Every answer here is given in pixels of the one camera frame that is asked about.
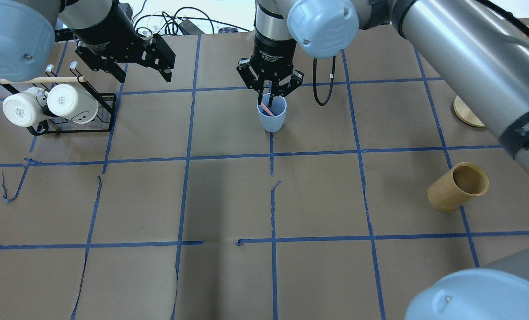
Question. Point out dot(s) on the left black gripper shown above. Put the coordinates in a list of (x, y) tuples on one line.
[(106, 27)]

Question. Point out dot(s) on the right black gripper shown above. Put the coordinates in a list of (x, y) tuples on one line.
[(273, 50)]

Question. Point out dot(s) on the pink chopstick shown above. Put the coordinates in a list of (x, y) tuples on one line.
[(266, 111)]

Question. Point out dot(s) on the light blue plastic cup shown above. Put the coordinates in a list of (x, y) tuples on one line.
[(279, 107)]

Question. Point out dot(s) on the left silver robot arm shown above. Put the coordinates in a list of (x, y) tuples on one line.
[(27, 30)]

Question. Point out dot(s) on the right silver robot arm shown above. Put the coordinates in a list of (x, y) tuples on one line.
[(482, 53)]

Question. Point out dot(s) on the round wooden cup stand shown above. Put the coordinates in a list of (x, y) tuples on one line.
[(465, 114)]

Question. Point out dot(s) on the black power brick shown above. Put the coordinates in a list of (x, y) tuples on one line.
[(187, 27)]

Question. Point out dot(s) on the white mug left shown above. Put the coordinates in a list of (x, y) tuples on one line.
[(72, 103)]

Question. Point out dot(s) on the white mug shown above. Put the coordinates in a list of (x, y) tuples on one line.
[(72, 103), (26, 108)]

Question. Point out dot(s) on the white mug right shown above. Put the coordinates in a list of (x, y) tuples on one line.
[(26, 108)]

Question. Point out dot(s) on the bamboo cylinder holder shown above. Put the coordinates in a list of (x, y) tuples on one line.
[(458, 186)]

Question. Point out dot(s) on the black wire mug rack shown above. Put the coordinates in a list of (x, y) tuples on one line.
[(102, 123)]

